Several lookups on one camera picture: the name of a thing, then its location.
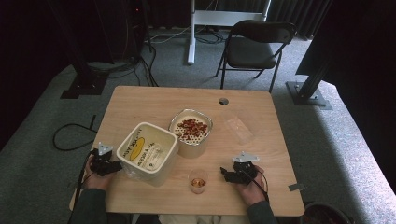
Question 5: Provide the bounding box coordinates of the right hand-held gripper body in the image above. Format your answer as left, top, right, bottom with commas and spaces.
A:
231, 151, 261, 187

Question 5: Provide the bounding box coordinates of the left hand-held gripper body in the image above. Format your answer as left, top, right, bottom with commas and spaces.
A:
89, 142, 117, 177

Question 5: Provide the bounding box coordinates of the clear plastic cup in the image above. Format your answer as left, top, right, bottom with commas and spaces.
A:
188, 168, 209, 195

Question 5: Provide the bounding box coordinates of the cream square bin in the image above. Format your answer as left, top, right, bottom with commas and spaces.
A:
116, 121, 179, 188

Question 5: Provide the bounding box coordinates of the clear plastic lid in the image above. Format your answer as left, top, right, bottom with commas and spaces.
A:
223, 116, 256, 146

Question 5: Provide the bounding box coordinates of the person's left hand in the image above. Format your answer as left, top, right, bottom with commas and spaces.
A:
83, 154, 119, 191

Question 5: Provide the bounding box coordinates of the person's right hand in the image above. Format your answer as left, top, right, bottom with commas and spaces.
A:
233, 165, 268, 207

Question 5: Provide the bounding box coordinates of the grey tape piece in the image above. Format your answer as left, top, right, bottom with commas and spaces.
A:
288, 182, 306, 192

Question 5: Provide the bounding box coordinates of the pile of red beans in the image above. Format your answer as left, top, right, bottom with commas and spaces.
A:
176, 117, 209, 142

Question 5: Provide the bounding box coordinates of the black metal stand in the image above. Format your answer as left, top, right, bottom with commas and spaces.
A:
46, 0, 110, 100
285, 55, 333, 111

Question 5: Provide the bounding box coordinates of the dark round bucket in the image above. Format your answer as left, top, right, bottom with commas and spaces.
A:
299, 202, 355, 224

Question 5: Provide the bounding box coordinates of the black folding chair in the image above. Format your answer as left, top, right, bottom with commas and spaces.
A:
214, 20, 298, 94

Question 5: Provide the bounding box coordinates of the dark curtain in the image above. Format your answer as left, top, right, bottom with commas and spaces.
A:
266, 0, 332, 41

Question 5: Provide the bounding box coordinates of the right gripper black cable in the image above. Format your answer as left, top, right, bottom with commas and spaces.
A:
246, 170, 271, 203

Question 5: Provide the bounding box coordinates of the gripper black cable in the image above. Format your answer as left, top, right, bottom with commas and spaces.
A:
66, 148, 96, 224
246, 170, 271, 203

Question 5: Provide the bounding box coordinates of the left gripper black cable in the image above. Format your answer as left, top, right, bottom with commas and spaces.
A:
66, 148, 96, 224

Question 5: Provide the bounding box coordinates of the black looped floor cable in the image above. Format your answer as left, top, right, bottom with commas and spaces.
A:
51, 114, 98, 152

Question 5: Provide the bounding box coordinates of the bundle of black floor cables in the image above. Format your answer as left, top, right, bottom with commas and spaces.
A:
87, 36, 161, 88

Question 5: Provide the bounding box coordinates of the white floor cable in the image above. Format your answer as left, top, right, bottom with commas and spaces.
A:
144, 25, 191, 45

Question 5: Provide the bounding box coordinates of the white desk frame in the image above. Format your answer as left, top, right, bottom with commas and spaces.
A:
187, 0, 273, 65

